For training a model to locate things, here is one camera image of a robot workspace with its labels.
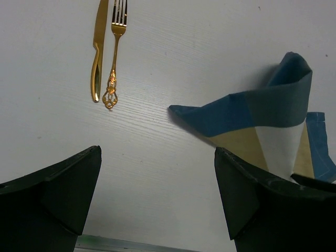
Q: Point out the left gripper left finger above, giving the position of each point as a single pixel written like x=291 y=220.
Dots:
x=47 y=210

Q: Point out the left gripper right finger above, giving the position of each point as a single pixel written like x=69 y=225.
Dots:
x=267 y=213

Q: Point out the blue beige cloth placemat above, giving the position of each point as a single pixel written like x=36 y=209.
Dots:
x=270 y=127

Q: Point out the gold knife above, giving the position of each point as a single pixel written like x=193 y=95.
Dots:
x=98 y=44

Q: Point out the gold fork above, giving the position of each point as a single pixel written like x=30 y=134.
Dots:
x=118 y=28

